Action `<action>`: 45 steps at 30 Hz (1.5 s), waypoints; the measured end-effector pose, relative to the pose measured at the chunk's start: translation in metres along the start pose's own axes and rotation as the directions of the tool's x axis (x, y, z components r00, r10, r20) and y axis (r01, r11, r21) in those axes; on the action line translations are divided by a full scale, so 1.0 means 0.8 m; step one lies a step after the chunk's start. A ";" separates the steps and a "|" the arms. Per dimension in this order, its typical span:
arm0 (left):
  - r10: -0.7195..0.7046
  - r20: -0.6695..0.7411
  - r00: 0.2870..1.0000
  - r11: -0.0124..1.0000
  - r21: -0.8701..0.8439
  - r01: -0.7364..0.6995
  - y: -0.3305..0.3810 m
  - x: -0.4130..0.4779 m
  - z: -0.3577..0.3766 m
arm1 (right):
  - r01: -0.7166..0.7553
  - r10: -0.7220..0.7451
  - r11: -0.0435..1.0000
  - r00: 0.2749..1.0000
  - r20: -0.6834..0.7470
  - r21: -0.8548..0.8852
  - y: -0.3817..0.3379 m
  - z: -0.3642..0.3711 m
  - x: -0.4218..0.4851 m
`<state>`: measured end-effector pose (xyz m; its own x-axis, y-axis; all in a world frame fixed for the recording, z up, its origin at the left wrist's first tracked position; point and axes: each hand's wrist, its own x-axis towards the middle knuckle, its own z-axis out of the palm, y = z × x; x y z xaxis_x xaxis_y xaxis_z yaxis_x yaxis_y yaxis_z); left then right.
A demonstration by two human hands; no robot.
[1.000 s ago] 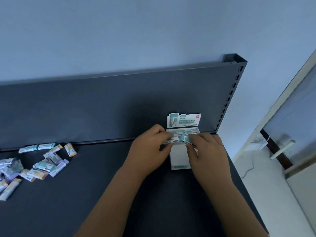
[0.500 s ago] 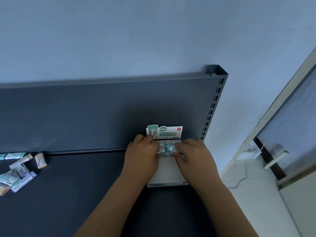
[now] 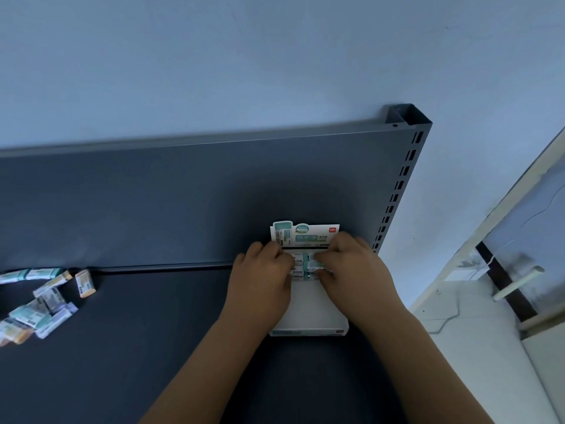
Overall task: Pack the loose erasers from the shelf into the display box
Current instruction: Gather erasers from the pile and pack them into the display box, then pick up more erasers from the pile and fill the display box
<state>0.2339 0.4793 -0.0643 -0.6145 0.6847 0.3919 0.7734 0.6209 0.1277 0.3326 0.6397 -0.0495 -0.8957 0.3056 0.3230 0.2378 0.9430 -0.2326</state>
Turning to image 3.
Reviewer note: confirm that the person's right hand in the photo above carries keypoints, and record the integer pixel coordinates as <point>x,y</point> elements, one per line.
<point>366,287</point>

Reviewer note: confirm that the person's left hand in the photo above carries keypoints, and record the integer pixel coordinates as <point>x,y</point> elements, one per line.
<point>258,291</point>

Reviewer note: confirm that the white box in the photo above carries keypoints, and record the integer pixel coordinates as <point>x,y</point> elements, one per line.
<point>313,313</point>

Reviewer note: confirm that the pile of small erasers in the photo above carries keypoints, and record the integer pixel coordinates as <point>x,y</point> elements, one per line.
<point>39,313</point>

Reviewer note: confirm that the person's left forearm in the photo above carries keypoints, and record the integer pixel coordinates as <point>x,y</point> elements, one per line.
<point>212,379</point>

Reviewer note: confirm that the person's right forearm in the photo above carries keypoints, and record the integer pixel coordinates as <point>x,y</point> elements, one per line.
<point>423,379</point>

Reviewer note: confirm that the white door frame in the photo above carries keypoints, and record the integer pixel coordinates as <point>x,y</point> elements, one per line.
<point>498,216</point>

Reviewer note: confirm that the glass door with dark frame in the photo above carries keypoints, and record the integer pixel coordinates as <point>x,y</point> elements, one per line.
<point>529,225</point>

